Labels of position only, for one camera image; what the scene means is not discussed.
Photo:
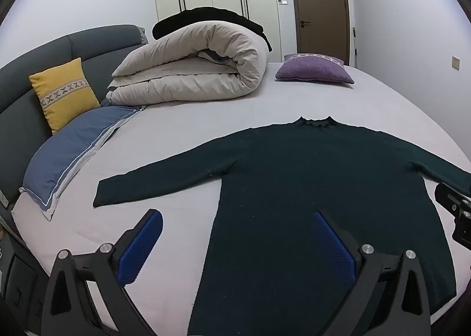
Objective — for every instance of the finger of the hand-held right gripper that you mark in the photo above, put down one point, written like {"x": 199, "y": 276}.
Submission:
{"x": 447, "y": 196}
{"x": 463, "y": 229}

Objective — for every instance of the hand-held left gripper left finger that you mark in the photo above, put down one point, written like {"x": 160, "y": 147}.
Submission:
{"x": 141, "y": 244}

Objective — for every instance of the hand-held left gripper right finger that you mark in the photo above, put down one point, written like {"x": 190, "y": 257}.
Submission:
{"x": 333, "y": 247}

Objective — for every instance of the dark green sweater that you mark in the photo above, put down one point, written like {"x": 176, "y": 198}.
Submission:
{"x": 294, "y": 181}

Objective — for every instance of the blue pillow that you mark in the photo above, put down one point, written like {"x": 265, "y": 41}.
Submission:
{"x": 70, "y": 152}

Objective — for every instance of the dark nightstand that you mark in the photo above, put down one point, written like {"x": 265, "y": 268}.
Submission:
{"x": 18, "y": 277}

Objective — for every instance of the bed with white sheet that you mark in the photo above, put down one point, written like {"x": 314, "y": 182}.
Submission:
{"x": 331, "y": 100}

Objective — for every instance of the yellow patterned pillow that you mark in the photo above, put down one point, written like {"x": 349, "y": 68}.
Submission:
{"x": 64, "y": 96}

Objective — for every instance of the thin stick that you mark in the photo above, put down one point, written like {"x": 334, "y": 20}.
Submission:
{"x": 355, "y": 49}

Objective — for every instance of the purple pillow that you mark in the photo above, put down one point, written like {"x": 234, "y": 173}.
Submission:
{"x": 312, "y": 70}

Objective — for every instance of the beige rolled duvet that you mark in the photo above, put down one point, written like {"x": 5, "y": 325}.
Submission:
{"x": 184, "y": 60}

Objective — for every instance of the grey upholstered headboard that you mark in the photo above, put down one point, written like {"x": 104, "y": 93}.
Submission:
{"x": 22, "y": 85}

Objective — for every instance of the brown door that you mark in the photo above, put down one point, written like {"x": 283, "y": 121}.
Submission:
{"x": 320, "y": 8}

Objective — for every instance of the black cloth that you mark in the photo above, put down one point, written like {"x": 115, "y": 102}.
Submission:
{"x": 206, "y": 15}

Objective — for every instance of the wall socket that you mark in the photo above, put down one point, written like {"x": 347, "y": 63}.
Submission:
{"x": 456, "y": 63}

